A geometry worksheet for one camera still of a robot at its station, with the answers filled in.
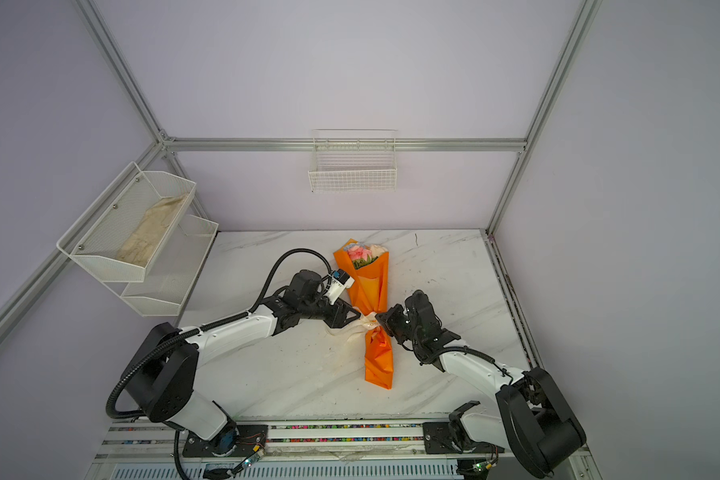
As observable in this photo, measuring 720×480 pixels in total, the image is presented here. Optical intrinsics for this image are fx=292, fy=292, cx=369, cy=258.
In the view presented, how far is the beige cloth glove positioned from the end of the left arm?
0.36m

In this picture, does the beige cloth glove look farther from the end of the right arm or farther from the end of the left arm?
the end of the right arm

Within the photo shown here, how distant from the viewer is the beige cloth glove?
746mm

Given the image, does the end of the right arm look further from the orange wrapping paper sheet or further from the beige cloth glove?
the beige cloth glove

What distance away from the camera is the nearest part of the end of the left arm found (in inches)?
25.6

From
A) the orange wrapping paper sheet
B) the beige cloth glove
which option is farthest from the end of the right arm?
the beige cloth glove

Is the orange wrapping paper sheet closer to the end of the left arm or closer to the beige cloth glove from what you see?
the end of the left arm
